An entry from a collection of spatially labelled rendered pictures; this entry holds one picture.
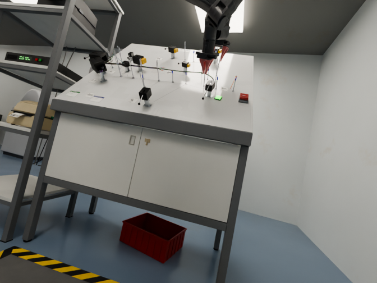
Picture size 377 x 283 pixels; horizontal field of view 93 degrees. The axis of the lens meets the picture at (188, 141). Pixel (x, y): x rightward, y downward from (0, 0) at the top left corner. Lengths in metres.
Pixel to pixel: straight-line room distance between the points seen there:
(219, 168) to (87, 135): 0.79
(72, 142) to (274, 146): 2.71
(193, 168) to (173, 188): 0.15
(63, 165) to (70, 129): 0.22
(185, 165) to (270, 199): 2.34
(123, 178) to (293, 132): 2.71
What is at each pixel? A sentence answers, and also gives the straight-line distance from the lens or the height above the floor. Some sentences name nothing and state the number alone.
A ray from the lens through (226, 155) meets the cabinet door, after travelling 0.95.
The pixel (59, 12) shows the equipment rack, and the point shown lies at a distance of 1.62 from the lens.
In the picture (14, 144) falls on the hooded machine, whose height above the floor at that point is 0.23.
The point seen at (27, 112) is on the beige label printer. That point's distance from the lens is 1.57.
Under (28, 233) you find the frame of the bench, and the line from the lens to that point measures 1.51.
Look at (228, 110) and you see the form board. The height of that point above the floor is 0.99.
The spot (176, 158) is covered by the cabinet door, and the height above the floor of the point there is 0.66.
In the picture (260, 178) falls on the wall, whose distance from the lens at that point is 3.10.
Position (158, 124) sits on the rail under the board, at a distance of 0.97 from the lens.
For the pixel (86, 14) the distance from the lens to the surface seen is 1.82.
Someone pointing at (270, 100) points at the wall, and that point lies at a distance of 3.29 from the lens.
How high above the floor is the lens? 0.70
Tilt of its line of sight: 4 degrees up
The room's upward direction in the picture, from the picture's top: 12 degrees clockwise
